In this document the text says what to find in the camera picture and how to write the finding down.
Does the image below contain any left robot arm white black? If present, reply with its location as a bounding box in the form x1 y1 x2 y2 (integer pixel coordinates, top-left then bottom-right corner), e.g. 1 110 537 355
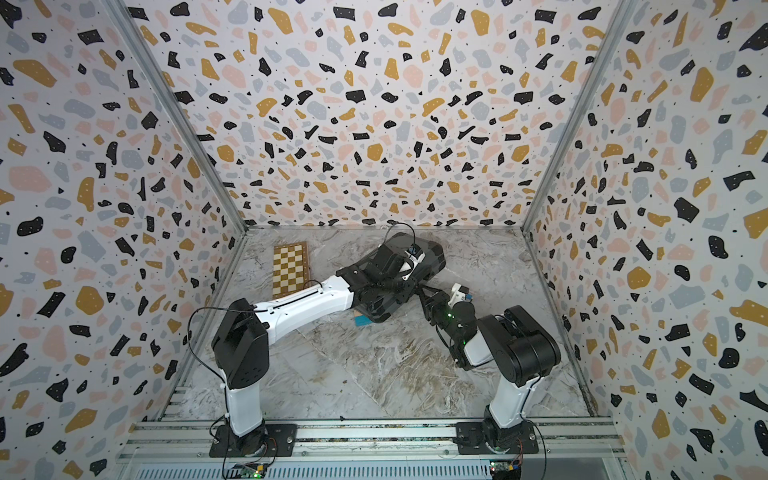
211 238 432 440

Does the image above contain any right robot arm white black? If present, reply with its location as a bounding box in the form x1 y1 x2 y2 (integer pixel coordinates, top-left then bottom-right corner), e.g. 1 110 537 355
417 284 561 455

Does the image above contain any teal block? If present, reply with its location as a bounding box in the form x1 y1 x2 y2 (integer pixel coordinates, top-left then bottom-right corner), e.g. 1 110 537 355
354 315 372 327

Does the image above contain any wooden chess board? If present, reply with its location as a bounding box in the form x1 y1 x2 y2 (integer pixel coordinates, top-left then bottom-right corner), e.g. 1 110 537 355
272 241 310 299

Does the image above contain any right circuit board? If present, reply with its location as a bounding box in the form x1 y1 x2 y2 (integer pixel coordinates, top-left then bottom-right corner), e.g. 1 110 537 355
490 459 523 480

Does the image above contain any circuit board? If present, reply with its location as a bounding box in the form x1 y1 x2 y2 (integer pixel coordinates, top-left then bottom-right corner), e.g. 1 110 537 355
225 463 268 479
490 459 523 480

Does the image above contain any left circuit board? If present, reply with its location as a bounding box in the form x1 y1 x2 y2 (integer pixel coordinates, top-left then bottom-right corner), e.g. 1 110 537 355
225 463 268 479

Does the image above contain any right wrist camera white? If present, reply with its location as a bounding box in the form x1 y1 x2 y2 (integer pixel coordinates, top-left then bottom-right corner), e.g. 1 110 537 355
449 283 472 306

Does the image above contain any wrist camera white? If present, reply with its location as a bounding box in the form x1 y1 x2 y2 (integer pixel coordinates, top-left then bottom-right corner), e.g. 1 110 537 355
449 283 472 306
399 243 425 280

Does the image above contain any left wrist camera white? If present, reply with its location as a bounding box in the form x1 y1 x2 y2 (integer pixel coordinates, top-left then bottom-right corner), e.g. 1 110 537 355
399 243 425 280

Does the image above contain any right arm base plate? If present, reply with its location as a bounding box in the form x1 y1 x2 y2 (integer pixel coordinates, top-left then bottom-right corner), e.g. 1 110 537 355
453 418 540 455

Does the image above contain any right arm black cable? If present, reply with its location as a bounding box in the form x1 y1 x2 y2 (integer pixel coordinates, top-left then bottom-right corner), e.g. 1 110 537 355
521 383 548 480

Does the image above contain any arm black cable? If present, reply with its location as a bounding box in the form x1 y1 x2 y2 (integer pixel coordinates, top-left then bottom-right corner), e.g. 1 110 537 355
521 383 548 480
185 220 421 475

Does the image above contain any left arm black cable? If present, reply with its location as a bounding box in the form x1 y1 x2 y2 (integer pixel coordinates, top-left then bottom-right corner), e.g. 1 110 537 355
185 220 421 475

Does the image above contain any aluminium mounting rail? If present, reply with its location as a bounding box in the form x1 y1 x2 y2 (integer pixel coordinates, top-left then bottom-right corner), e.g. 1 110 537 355
115 417 634 479

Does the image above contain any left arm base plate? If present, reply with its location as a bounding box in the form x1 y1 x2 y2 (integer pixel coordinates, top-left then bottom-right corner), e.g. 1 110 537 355
209 423 298 458

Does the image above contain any metal corner frame post left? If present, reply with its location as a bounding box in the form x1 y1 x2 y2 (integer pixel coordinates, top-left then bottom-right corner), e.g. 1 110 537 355
98 0 248 235

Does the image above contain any metal corner frame post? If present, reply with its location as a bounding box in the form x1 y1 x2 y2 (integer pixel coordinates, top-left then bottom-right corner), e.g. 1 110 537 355
521 0 637 235
98 0 248 235

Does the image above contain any metal corner frame post right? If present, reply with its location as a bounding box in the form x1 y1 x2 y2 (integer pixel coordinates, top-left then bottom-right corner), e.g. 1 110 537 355
521 0 637 235

